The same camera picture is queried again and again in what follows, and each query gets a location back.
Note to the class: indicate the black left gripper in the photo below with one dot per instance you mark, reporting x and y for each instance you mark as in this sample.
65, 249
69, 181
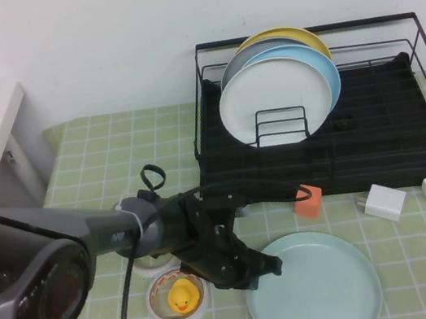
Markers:
218, 257

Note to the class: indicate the mint green plate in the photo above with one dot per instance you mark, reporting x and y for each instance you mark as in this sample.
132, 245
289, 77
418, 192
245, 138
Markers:
318, 289

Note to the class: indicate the white plate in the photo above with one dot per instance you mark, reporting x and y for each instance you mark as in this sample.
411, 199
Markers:
267, 92

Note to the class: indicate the light blue plate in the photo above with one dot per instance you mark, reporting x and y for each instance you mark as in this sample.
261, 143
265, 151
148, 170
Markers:
324, 74

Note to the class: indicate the grey plate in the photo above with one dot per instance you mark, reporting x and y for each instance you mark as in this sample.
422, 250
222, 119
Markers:
237, 62

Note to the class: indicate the yellow plate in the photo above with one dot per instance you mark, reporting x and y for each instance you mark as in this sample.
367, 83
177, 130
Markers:
298, 35

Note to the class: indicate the yellow rubber duck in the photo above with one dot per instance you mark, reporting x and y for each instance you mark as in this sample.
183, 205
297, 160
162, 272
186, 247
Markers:
183, 295

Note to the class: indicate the orange cube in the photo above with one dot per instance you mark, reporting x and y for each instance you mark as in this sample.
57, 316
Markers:
312, 209

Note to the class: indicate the white power adapter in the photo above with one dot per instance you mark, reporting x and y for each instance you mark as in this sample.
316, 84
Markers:
384, 203

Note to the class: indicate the green checked tablecloth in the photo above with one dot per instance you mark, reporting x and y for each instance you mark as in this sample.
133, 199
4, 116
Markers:
92, 156

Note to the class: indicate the small metal cabinet latch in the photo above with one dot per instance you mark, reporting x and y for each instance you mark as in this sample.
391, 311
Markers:
10, 156

